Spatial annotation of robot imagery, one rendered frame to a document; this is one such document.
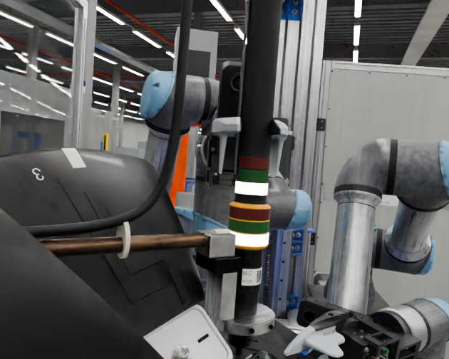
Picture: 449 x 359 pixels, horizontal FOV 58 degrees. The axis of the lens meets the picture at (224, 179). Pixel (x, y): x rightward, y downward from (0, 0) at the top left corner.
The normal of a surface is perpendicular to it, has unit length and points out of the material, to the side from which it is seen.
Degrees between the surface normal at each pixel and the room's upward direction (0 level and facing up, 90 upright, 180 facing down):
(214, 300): 90
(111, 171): 39
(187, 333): 48
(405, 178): 112
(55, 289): 71
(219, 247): 90
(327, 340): 6
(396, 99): 91
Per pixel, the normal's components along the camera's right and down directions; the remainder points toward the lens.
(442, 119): -0.04, 0.06
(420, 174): -0.35, 0.22
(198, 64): 0.18, 0.07
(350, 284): -0.21, -0.36
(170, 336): 0.29, -0.61
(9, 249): 0.88, -0.29
